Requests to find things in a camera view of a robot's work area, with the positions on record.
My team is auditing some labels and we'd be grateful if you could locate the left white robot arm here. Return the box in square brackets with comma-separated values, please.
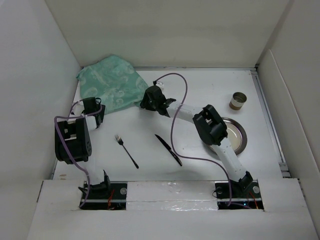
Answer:
[54, 97, 112, 199]

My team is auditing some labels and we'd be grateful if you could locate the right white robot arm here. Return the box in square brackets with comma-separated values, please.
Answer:
[140, 85, 253, 197]

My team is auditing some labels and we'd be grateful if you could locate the aluminium table edge rail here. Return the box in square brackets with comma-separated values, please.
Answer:
[250, 68, 292, 179]

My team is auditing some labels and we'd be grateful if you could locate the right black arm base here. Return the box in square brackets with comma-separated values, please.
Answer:
[212, 180, 264, 210]

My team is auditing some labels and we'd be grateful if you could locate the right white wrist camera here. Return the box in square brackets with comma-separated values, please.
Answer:
[153, 80, 165, 91]

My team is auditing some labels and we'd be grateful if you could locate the black handled table knife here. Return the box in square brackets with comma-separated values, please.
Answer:
[155, 134, 183, 167]

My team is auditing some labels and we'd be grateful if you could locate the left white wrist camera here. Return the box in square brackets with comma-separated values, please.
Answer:
[69, 101, 84, 117]

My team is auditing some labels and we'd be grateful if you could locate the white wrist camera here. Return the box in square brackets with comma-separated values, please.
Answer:
[153, 80, 165, 91]
[69, 101, 84, 117]

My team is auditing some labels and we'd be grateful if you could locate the black metal fork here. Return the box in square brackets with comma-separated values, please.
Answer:
[115, 134, 140, 169]

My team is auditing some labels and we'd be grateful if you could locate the round plate with dark rim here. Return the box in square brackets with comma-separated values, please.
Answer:
[222, 117, 248, 156]

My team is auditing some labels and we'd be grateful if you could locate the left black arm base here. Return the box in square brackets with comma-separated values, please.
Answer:
[79, 182, 128, 211]

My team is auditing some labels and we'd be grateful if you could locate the metal cup with white band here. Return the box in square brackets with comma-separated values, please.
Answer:
[229, 92, 247, 111]

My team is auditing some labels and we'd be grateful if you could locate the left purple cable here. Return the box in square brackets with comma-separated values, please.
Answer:
[53, 103, 103, 208]

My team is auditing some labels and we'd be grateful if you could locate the green patterned cloth placemat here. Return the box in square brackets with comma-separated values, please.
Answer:
[76, 55, 148, 115]

